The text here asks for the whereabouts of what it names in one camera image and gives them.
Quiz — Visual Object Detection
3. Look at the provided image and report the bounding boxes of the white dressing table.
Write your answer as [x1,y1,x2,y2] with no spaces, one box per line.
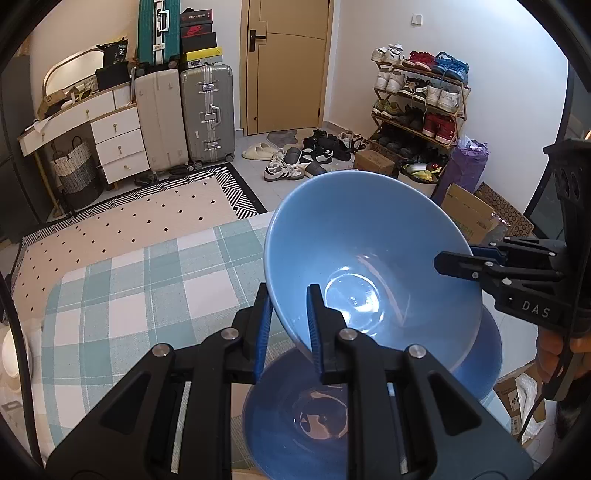
[18,83,149,184]

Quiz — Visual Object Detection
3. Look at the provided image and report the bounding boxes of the purple bag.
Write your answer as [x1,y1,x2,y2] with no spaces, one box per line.
[432,136,489,206]

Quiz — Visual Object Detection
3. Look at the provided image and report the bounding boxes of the tan wooden door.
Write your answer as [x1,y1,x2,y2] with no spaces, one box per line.
[239,0,334,135]

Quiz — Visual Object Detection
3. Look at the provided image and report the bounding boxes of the blue bowl back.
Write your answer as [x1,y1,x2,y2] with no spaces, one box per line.
[263,170,483,370]

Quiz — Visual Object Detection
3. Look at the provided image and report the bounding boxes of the shoe rack with shoes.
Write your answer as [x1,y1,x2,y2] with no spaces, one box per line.
[370,44,471,153]

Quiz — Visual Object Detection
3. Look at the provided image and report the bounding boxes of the woven laundry basket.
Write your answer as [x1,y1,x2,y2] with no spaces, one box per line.
[51,135,103,210]

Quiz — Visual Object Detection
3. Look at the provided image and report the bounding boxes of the white trash bin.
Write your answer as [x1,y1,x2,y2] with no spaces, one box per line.
[398,163,439,198]

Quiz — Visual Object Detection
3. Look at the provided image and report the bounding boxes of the person's right hand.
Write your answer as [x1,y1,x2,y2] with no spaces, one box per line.
[536,327,591,383]

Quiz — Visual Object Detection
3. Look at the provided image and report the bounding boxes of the blue bowl front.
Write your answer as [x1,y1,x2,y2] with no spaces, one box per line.
[242,348,349,480]

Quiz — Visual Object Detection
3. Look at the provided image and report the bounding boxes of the teal suitcase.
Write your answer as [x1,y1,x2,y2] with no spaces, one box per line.
[137,0,180,68]

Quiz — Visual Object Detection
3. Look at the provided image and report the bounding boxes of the oval mirror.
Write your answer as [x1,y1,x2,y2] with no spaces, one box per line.
[42,46,104,97]

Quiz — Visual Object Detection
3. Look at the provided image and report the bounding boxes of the stack of shoe boxes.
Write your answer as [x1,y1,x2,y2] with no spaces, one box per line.
[180,8,222,69]

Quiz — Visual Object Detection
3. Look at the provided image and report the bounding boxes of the blue bowl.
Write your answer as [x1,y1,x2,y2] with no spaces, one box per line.
[242,348,349,480]
[452,306,503,401]
[263,170,483,370]

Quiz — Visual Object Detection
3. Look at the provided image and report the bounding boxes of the beige suitcase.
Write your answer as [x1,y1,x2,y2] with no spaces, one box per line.
[134,69,189,173]

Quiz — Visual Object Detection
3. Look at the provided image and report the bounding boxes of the silver suitcase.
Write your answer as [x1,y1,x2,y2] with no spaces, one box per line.
[180,64,235,165]

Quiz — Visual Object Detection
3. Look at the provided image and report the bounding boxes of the small brown cardboard box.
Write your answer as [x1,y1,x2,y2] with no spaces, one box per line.
[353,150,394,176]

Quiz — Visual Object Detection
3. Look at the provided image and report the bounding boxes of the cardboard box with cat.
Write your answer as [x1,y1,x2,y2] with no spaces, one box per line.
[442,184,503,245]

